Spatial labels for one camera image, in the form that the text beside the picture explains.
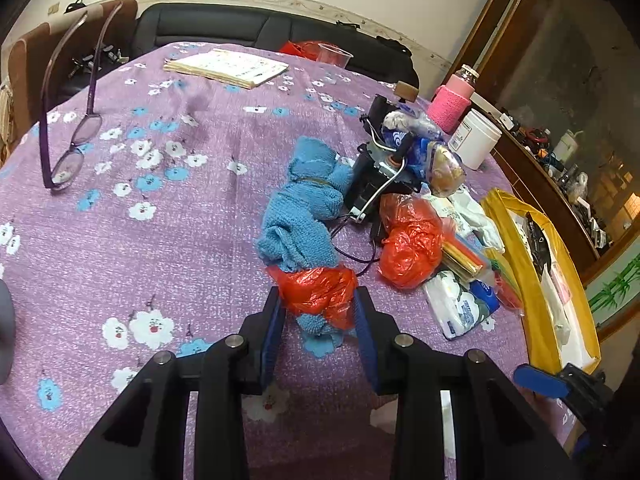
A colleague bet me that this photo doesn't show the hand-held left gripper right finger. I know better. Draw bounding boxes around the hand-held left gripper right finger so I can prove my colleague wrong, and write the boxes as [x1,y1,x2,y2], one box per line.
[354,286,571,480]

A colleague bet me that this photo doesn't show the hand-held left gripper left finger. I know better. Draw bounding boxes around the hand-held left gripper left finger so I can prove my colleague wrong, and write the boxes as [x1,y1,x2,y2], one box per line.
[60,287,286,480]

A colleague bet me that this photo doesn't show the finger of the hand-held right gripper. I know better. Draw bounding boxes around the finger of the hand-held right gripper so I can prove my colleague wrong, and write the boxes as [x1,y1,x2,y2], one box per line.
[515,365,568,398]

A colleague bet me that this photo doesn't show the blue knitted cloth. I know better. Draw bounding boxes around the blue knitted cloth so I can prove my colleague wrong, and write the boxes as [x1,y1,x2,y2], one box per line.
[295,310,347,358]

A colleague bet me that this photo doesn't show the red plastic bag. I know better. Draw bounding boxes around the red plastic bag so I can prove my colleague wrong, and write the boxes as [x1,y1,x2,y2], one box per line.
[280,40,321,61]
[380,194,446,289]
[265,265,358,332]

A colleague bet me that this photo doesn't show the floral blue tissue packet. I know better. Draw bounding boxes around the floral blue tissue packet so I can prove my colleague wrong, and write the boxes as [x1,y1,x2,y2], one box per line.
[425,272,501,341]

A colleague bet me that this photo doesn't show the yellow cardboard box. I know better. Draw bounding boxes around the yellow cardboard box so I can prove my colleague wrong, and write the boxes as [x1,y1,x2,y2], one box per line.
[482,189,601,376]

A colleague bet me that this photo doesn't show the blue towel with rubber band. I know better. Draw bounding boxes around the blue towel with rubber band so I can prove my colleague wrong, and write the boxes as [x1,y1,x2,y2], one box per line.
[255,137,357,271]

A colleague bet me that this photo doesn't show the bamboo painted panel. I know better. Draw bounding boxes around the bamboo painted panel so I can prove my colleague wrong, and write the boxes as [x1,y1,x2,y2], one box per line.
[585,250,640,321]

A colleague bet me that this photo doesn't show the blue orange sponge stack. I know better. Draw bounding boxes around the blue orange sponge stack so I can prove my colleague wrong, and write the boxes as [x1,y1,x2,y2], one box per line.
[442,237,488,283]

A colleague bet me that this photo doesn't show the black glossy packet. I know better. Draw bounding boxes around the black glossy packet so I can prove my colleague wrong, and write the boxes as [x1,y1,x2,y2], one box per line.
[520,211,553,283]

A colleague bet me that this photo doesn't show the black electric motor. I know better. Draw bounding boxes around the black electric motor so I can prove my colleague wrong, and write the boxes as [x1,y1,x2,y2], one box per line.
[345,140,416,221]

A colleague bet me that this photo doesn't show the white plastic bag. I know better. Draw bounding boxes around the white plastic bag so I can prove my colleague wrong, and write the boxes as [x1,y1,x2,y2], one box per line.
[432,192,506,256]

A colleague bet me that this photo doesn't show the brown wooden cabinet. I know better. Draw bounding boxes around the brown wooden cabinet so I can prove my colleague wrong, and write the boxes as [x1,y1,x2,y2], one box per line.
[440,0,640,341]

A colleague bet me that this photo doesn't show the clear bag with blue print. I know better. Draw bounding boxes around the clear bag with blue print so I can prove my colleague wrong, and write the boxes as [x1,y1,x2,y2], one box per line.
[380,110,468,198]

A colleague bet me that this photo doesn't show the clutter of small tools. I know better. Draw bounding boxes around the clutter of small tools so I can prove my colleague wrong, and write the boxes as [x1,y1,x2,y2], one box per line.
[500,112,616,248]

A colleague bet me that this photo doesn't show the white plastic jar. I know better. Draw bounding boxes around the white plastic jar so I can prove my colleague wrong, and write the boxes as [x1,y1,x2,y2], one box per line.
[447,110,503,171]

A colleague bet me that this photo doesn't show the black red small device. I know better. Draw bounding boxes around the black red small device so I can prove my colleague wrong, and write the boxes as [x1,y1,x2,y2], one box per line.
[367,95,401,126]

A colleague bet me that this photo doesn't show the white kettle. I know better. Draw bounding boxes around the white kettle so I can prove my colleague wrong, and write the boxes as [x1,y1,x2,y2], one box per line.
[557,130,584,161]

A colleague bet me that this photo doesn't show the bottle with pink knitted sleeve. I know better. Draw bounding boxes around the bottle with pink knitted sleeve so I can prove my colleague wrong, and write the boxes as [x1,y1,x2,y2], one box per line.
[430,65,476,133]

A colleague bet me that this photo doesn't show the grey round disc stand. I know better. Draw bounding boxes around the grey round disc stand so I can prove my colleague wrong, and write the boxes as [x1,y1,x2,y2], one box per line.
[0,280,16,386]

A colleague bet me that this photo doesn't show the paper booklet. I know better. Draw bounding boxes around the paper booklet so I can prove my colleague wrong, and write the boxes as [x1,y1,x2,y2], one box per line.
[163,48,290,90]

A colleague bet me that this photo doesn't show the clear plastic cup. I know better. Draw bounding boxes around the clear plastic cup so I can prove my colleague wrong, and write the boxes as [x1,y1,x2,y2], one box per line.
[317,43,353,68]

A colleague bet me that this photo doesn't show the black leather sofa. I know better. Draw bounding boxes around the black leather sofa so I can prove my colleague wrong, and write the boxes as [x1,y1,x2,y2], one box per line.
[135,2,418,96]

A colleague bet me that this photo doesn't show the black metal tools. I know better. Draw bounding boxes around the black metal tools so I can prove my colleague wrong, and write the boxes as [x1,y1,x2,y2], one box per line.
[70,44,123,78]

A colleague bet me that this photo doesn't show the beige patterned cloth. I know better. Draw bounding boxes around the beige patterned cloth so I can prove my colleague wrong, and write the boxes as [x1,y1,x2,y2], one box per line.
[0,80,16,151]

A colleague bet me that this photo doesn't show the brown wooden chair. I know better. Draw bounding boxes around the brown wooden chair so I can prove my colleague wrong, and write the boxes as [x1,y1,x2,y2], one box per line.
[7,0,138,111]

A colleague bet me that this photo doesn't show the thin black wire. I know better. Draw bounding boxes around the thin black wire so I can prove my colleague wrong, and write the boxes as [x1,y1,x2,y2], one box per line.
[327,212,381,276]

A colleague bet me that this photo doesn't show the purple frame eyeglasses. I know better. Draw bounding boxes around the purple frame eyeglasses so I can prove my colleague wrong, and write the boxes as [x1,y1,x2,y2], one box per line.
[40,2,123,191]

